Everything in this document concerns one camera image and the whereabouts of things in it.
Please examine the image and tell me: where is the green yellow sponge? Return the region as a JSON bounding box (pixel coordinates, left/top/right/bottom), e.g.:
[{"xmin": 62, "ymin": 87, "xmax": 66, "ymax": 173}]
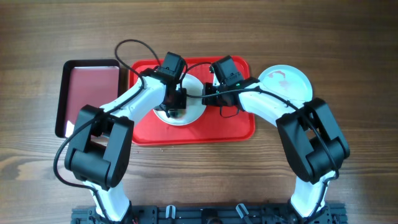
[{"xmin": 168, "ymin": 109, "xmax": 185, "ymax": 119}]

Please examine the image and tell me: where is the red plastic tray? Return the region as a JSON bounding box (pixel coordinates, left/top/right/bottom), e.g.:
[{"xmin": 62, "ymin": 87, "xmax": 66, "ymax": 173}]
[{"xmin": 132, "ymin": 55, "xmax": 255, "ymax": 146}]

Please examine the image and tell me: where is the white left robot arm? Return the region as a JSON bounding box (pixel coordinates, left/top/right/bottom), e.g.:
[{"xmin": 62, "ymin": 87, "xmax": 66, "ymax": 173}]
[{"xmin": 55, "ymin": 72, "xmax": 184, "ymax": 223}]

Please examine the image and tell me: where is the white plate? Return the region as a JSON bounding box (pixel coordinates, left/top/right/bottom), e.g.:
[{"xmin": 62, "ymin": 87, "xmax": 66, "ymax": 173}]
[{"xmin": 153, "ymin": 74, "xmax": 206, "ymax": 126}]

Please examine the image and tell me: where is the black tray with water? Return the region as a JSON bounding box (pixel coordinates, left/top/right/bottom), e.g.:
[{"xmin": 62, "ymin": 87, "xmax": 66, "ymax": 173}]
[{"xmin": 55, "ymin": 59, "xmax": 121, "ymax": 138}]

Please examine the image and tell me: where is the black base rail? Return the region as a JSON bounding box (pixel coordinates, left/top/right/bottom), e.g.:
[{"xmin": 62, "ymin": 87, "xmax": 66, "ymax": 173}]
[{"xmin": 70, "ymin": 203, "xmax": 348, "ymax": 224}]

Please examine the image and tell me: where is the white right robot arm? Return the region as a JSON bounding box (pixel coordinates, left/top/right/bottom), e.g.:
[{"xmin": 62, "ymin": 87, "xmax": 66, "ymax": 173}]
[{"xmin": 201, "ymin": 79, "xmax": 350, "ymax": 223}]

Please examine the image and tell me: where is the light blue plate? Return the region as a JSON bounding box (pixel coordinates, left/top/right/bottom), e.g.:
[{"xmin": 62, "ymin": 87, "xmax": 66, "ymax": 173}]
[{"xmin": 258, "ymin": 65, "xmax": 313, "ymax": 101}]

